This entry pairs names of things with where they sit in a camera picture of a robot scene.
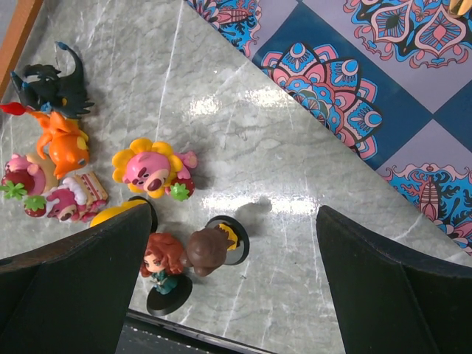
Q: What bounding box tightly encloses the pink bear sunflower toy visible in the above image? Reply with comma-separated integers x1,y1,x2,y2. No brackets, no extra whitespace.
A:
112,138,198,201

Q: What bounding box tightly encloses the orange wooden acrylic shelf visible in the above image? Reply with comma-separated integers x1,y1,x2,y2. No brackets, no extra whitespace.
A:
1,0,44,98

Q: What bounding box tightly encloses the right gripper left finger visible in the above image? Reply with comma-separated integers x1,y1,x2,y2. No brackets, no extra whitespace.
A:
1,203,152,353

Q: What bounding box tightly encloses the black dragon toy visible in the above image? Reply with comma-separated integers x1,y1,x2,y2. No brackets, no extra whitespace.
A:
3,41,94,119

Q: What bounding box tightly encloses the pink bear donut toy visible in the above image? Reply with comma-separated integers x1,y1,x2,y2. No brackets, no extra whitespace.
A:
1,152,59,202

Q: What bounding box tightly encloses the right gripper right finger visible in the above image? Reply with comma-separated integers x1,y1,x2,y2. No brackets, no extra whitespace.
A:
316,206,471,353

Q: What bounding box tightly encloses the orange dragon toy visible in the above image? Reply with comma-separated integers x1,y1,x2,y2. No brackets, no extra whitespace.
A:
1,102,89,179

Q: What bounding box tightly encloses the brown hair yellow figurine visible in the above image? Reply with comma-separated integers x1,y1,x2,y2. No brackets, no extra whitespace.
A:
180,215,250,277

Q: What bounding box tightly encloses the pink bear cake toy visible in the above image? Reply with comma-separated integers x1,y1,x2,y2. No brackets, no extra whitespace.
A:
24,172,108,223

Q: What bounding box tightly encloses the red hair green figurine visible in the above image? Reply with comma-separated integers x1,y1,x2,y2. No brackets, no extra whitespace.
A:
140,233,192,316

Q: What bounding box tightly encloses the patterned blue placemat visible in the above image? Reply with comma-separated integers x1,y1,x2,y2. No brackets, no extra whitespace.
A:
190,1,471,252

